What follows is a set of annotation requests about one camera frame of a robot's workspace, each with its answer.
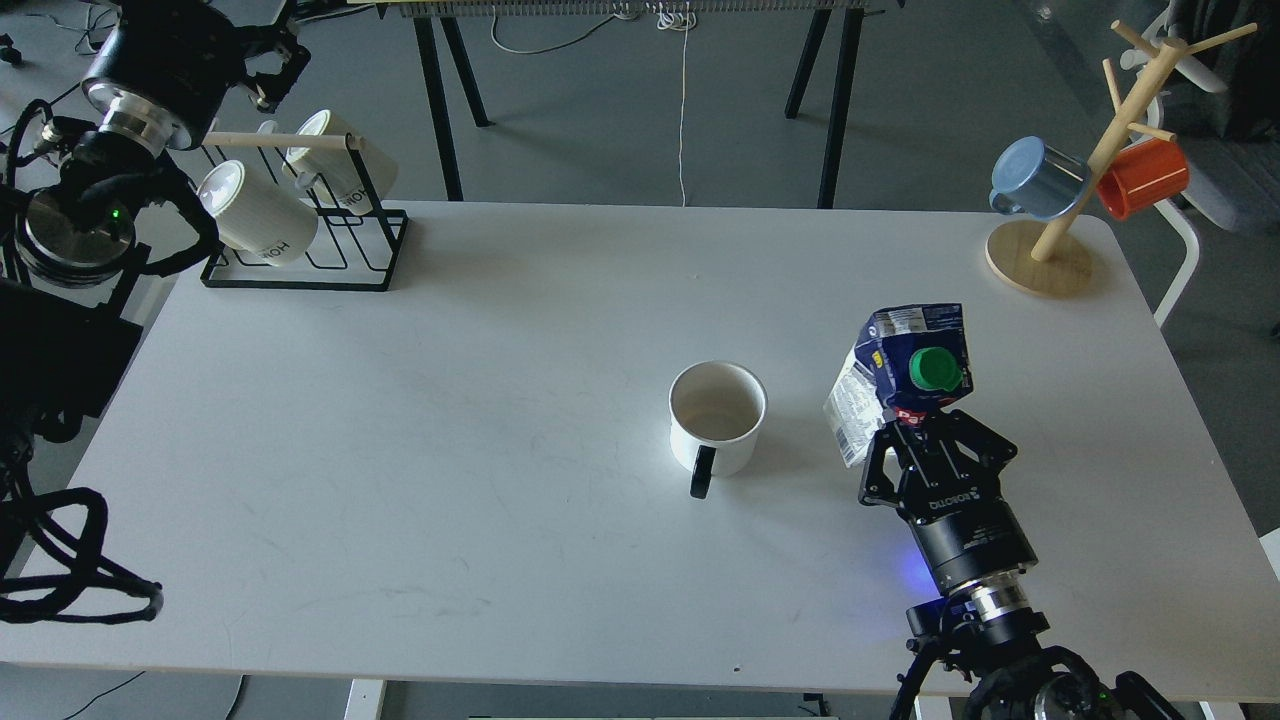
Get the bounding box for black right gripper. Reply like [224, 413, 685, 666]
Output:
[858, 410, 1038, 596]

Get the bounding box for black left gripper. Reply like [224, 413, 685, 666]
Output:
[82, 1, 311, 152]

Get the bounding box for blue white milk carton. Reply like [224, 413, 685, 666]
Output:
[823, 304, 974, 468]

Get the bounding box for white smiley face mug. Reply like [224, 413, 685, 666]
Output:
[668, 361, 769, 500]

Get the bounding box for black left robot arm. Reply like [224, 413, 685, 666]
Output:
[1, 1, 310, 625]

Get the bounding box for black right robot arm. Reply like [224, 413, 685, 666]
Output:
[859, 410, 1179, 719]

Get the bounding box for white ribbed mug rear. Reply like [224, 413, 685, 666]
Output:
[282, 140, 399, 217]

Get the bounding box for white ribbed mug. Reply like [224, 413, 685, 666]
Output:
[196, 160, 319, 266]
[282, 140, 399, 217]

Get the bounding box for white ribbed mug front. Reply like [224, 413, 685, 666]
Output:
[196, 160, 319, 266]

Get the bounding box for wooden mug tree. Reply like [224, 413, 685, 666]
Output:
[986, 20, 1260, 299]

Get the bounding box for blue enamel mug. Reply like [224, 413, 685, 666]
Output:
[988, 136, 1093, 222]

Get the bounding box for orange enamel mug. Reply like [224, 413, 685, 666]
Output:
[1096, 138, 1190, 222]

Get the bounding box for black trestle table legs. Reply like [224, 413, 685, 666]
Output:
[388, 1, 872, 209]

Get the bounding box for white chair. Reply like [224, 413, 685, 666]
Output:
[1120, 0, 1280, 329]

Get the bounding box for black wire mug rack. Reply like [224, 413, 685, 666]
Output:
[200, 110, 410, 292]

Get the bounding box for black floor cables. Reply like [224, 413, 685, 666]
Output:
[0, 0, 122, 136]

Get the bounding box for white hanging cord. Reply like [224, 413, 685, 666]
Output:
[655, 10, 701, 208]

